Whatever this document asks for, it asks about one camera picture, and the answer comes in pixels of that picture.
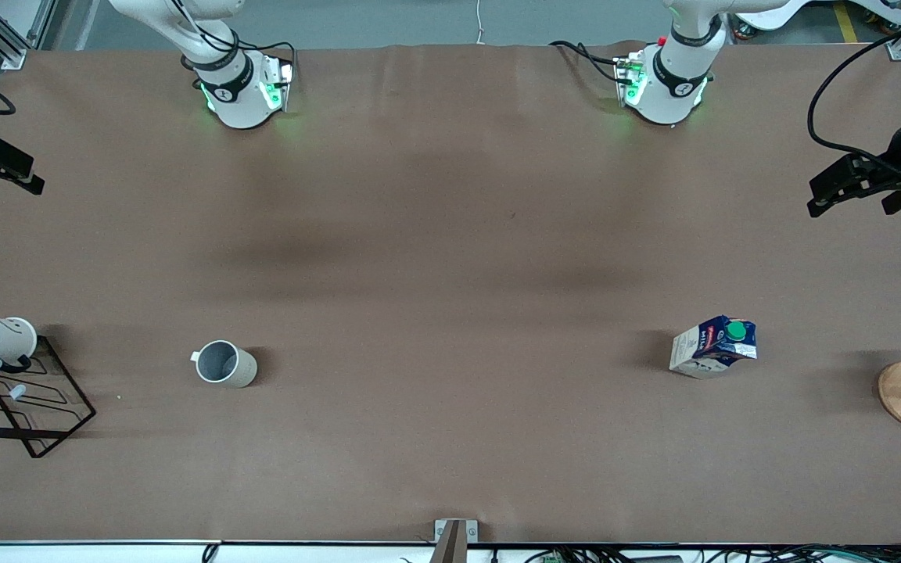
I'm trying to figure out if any brown table cloth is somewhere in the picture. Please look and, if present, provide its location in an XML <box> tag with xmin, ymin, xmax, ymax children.
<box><xmin>0</xmin><ymin>41</ymin><xmax>901</xmax><ymax>545</ymax></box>

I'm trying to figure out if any black left base cable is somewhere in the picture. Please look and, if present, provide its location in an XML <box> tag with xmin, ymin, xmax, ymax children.
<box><xmin>549</xmin><ymin>39</ymin><xmax>633</xmax><ymax>85</ymax></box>

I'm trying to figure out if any white background machine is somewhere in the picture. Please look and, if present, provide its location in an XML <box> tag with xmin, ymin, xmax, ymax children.
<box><xmin>734</xmin><ymin>0</ymin><xmax>813</xmax><ymax>40</ymax></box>

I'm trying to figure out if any tangled cable bundle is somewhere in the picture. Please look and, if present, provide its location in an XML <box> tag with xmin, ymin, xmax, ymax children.
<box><xmin>490</xmin><ymin>543</ymin><xmax>901</xmax><ymax>563</ymax></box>

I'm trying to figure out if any blue white milk carton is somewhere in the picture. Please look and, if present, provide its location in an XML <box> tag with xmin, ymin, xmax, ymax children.
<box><xmin>669</xmin><ymin>315</ymin><xmax>758</xmax><ymax>381</ymax></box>

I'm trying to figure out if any grey cup with handle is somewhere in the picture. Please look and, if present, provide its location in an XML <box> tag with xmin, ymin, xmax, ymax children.
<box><xmin>189</xmin><ymin>339</ymin><xmax>259</xmax><ymax>389</ymax></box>

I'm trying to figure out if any black right base cable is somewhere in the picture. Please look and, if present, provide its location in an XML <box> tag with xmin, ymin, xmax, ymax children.
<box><xmin>173</xmin><ymin>0</ymin><xmax>297</xmax><ymax>79</ymax></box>

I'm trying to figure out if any metal bracket with brown post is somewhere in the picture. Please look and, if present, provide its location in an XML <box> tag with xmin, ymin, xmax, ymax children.
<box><xmin>430</xmin><ymin>518</ymin><xmax>479</xmax><ymax>563</ymax></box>

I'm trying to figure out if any black base cable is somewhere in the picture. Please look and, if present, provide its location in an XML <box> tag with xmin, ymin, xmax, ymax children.
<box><xmin>549</xmin><ymin>39</ymin><xmax>633</xmax><ymax>85</ymax></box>
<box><xmin>173</xmin><ymin>0</ymin><xmax>297</xmax><ymax>79</ymax></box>

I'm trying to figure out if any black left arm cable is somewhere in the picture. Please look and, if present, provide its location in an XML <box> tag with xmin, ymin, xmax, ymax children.
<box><xmin>807</xmin><ymin>6</ymin><xmax>901</xmax><ymax>163</ymax></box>

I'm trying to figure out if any black wire mug rack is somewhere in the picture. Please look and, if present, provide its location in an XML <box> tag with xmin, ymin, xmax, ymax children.
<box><xmin>0</xmin><ymin>335</ymin><xmax>98</xmax><ymax>460</ymax></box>

